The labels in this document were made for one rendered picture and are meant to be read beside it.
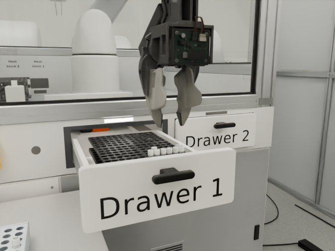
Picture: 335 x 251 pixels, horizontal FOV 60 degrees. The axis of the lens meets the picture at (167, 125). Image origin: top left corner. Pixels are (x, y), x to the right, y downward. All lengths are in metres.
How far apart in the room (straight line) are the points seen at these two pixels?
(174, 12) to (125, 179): 0.27
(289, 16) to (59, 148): 2.29
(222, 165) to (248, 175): 0.52
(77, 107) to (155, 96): 0.38
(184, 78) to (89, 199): 0.24
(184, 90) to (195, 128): 0.43
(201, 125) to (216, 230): 0.40
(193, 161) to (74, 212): 0.32
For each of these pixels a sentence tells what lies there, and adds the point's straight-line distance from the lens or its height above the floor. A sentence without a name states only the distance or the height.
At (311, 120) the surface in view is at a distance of 2.51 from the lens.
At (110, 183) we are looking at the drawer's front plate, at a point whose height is 0.90.
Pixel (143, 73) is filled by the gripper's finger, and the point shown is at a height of 1.07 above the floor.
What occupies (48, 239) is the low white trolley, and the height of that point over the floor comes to 0.76.
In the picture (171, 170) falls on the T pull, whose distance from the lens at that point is 0.49.
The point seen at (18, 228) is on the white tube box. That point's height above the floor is 0.79.
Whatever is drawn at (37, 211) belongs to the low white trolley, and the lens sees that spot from 0.75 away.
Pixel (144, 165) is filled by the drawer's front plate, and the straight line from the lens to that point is 0.49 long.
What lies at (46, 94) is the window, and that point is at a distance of 0.80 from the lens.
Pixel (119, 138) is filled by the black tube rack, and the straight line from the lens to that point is 0.76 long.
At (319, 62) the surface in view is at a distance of 2.45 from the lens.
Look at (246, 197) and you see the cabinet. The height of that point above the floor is 0.62.
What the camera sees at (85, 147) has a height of 0.87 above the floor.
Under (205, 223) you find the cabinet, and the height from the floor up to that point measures 0.56.
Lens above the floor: 1.08
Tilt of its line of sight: 12 degrees down
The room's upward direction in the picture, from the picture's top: straight up
